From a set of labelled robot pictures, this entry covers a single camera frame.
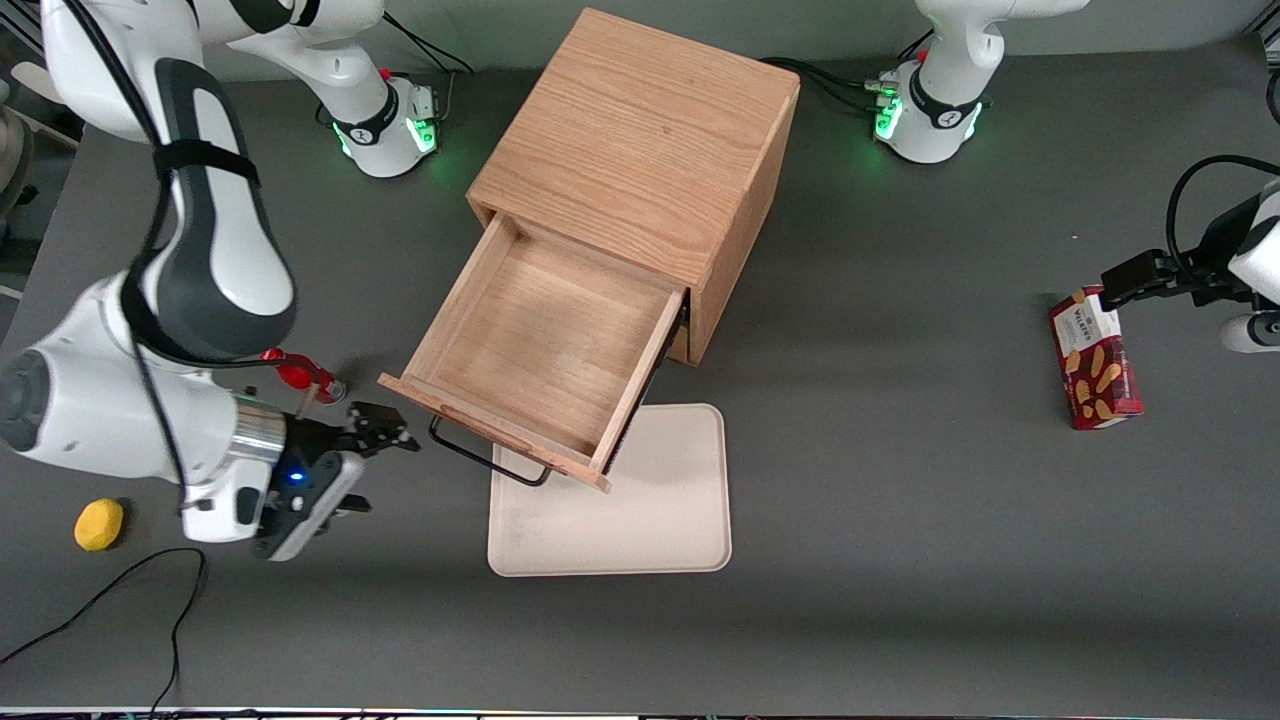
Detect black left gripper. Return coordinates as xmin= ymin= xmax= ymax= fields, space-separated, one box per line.
xmin=1100 ymin=193 xmax=1273 ymax=304

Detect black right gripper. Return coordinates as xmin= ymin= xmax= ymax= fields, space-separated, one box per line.
xmin=283 ymin=400 xmax=422 ymax=518

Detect black metal drawer handle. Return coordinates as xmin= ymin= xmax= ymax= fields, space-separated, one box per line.
xmin=428 ymin=413 xmax=554 ymax=489

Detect wooden drawer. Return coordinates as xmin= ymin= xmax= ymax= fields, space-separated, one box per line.
xmin=378 ymin=215 xmax=691 ymax=494

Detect wooden two-drawer cabinet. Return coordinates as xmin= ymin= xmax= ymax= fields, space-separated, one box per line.
xmin=466 ymin=8 xmax=801 ymax=368

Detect red plastic bottle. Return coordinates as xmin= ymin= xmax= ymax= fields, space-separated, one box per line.
xmin=262 ymin=348 xmax=347 ymax=405

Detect red tartan shortbread cookie box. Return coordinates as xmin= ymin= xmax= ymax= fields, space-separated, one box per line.
xmin=1048 ymin=285 xmax=1145 ymax=432

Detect cream plastic tray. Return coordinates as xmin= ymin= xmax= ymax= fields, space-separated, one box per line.
xmin=487 ymin=403 xmax=733 ymax=578

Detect yellow lemon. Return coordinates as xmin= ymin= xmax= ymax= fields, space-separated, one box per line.
xmin=74 ymin=498 xmax=126 ymax=552

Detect grey office chair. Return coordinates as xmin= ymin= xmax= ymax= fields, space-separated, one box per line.
xmin=0 ymin=60 xmax=56 ymax=241

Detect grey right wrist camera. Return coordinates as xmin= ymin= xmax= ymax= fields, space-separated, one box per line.
xmin=252 ymin=450 xmax=367 ymax=562

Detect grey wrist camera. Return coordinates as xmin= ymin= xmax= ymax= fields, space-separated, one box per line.
xmin=252 ymin=450 xmax=367 ymax=562
xmin=1218 ymin=312 xmax=1280 ymax=354

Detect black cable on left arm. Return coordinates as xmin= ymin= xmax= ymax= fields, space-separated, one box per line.
xmin=1164 ymin=154 xmax=1280 ymax=283

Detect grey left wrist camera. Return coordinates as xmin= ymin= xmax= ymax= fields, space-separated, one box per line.
xmin=1218 ymin=312 xmax=1280 ymax=354

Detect black cable along right arm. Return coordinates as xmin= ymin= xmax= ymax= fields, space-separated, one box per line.
xmin=55 ymin=0 xmax=301 ymax=481

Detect thin black table cable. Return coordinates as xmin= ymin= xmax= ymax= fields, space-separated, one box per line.
xmin=0 ymin=547 xmax=207 ymax=717

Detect black left base cables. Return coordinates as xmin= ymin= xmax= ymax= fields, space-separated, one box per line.
xmin=760 ymin=30 xmax=936 ymax=113

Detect black base cables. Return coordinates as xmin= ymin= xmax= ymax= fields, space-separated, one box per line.
xmin=378 ymin=10 xmax=477 ymax=126
xmin=760 ymin=30 xmax=936 ymax=113

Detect black right base cables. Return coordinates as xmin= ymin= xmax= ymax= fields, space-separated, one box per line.
xmin=378 ymin=10 xmax=477 ymax=126

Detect aluminium frame profile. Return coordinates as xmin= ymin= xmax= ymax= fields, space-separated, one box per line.
xmin=0 ymin=0 xmax=46 ymax=56

